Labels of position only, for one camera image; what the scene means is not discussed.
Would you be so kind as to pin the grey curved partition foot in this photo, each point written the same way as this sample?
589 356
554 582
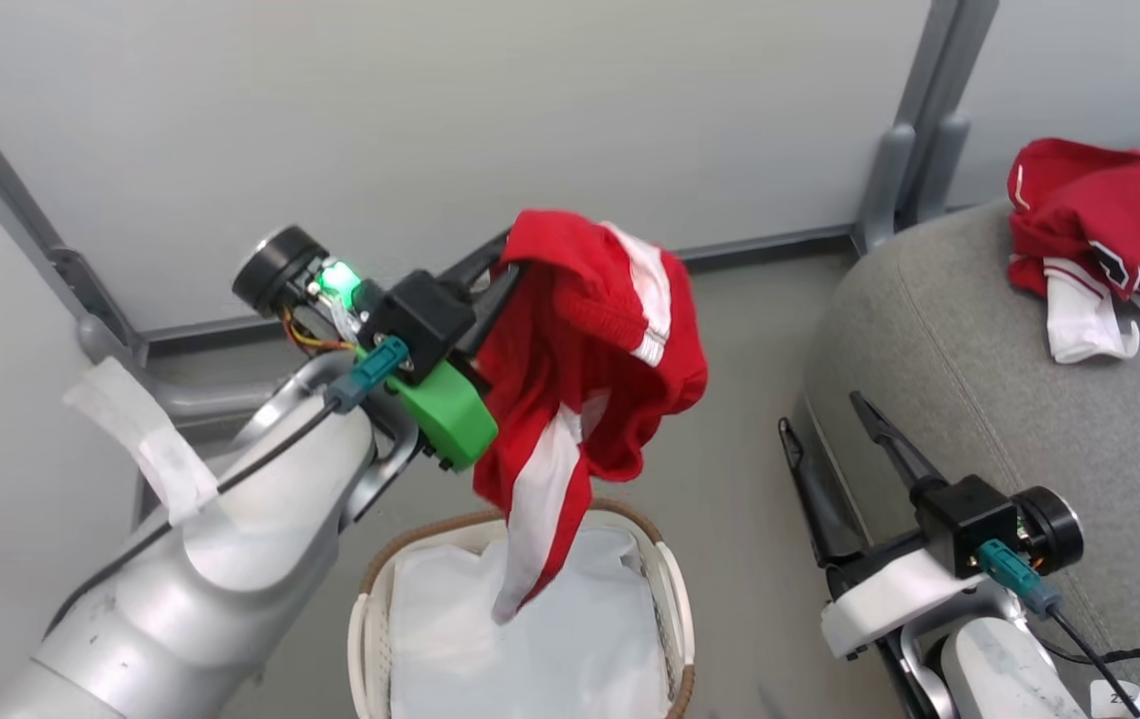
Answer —
941 170
191 397
884 190

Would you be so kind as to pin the grey fabric sofa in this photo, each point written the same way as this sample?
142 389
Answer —
979 350

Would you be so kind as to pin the grey metal partition bottom rail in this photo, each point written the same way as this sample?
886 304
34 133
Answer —
760 245

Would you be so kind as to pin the red shorts with white stripes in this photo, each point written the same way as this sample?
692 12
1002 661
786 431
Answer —
570 330

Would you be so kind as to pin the white tape strip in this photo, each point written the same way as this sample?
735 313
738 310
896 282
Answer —
146 439

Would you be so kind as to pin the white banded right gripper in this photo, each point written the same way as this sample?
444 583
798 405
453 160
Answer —
889 604

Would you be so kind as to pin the grey metal partition post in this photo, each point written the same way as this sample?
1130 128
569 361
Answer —
939 60
11 190

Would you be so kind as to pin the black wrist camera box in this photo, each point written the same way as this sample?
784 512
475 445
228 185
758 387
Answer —
964 519
420 320

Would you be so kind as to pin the red and white jersey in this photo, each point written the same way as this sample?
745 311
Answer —
1079 200

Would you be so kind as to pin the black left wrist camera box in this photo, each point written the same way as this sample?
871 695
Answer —
420 320

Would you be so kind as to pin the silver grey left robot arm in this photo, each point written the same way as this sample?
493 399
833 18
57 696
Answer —
181 599

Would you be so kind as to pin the white fabric basket liner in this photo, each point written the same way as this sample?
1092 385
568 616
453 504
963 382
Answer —
570 654

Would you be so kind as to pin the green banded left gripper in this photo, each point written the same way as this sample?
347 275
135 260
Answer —
445 414

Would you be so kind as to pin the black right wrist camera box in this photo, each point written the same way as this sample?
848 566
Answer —
964 519

